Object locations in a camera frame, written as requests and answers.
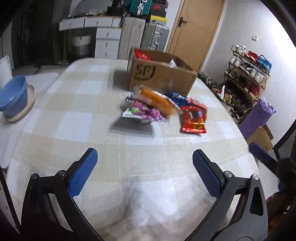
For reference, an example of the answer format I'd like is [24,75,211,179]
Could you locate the beige suitcase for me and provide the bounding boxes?
[117,17,145,60]

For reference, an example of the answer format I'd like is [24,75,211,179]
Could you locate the beige plate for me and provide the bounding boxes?
[5,84,37,123]

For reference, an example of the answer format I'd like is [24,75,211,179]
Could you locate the blue bowls stack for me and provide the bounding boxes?
[0,75,28,118]

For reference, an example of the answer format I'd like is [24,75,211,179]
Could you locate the wooden shoe rack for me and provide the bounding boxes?
[222,44,272,125]

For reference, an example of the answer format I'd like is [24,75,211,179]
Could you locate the blue oreo pack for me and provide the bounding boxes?
[166,91,189,107]

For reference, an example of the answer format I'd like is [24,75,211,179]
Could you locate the white drawer desk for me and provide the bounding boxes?
[59,16,121,61]

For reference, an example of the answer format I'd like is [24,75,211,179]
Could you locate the stacked shoe boxes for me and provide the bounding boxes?
[149,0,169,24]

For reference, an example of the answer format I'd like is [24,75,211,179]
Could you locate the SF cardboard box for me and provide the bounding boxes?
[127,47,198,96]

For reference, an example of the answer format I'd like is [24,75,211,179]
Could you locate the orange bread pack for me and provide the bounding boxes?
[132,85,182,117]

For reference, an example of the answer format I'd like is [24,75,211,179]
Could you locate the woven laundry basket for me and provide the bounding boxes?
[71,35,91,56]

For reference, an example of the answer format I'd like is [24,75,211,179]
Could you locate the red chip bag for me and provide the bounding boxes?
[134,50,152,61]

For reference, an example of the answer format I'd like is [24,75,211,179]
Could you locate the wooden door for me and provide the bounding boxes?
[166,0,225,72]

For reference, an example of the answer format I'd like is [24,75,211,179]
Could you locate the teal suitcase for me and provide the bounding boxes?
[129,0,152,16]

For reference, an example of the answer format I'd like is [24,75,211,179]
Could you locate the silver suitcase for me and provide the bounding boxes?
[140,22,170,52]

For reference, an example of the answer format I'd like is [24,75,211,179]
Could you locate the red oreo cookie pack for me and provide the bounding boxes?
[181,98,208,134]

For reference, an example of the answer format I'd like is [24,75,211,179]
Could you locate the purple snack bag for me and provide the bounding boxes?
[121,97,166,123]

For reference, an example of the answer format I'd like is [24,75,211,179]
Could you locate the white red snack bag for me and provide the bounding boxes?
[165,59,178,68]

